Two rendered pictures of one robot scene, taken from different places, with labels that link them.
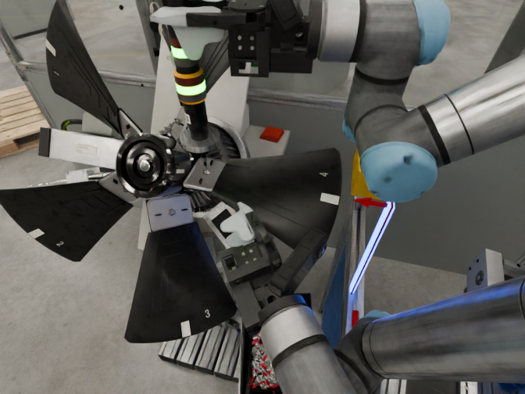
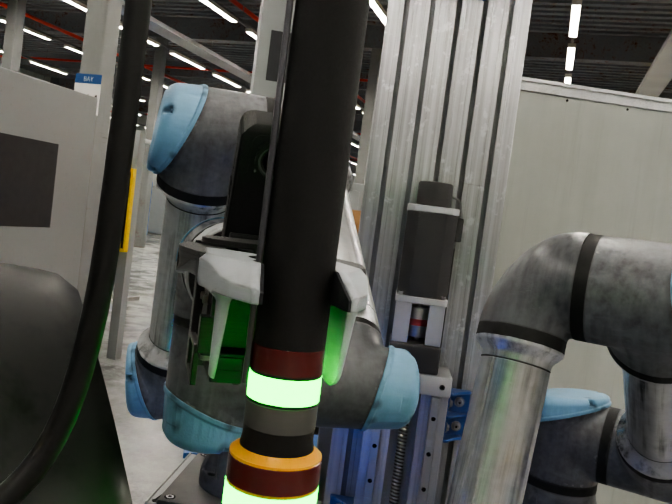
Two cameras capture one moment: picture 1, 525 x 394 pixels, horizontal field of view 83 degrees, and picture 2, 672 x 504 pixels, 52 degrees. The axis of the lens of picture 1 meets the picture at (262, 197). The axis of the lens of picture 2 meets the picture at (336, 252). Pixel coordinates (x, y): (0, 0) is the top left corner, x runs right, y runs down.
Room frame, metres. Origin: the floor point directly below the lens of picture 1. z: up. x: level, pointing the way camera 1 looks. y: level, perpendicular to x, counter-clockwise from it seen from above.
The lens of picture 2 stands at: (0.53, 0.41, 1.49)
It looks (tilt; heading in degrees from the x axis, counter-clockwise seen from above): 3 degrees down; 250
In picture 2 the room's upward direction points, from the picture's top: 7 degrees clockwise
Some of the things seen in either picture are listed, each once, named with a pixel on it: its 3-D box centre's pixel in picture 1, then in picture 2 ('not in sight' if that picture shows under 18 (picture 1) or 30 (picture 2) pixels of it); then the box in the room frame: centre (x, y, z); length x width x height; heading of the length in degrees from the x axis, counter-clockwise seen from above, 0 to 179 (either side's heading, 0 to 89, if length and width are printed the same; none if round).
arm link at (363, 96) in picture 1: (374, 109); (230, 380); (0.40, -0.17, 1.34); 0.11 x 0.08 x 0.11; 176
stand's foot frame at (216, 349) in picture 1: (226, 306); not in sight; (0.67, 0.19, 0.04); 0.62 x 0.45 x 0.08; 166
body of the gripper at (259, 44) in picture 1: (272, 34); (249, 298); (0.43, -0.01, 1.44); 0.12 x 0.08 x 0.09; 86
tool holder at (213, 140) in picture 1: (194, 113); not in sight; (0.45, 0.11, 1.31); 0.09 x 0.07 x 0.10; 21
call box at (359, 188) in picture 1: (373, 169); not in sight; (0.64, -0.31, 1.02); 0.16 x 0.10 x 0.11; 166
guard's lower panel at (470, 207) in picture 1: (276, 181); not in sight; (1.14, -0.07, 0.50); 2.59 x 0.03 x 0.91; 76
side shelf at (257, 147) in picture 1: (241, 143); not in sight; (1.00, 0.09, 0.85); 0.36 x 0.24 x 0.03; 76
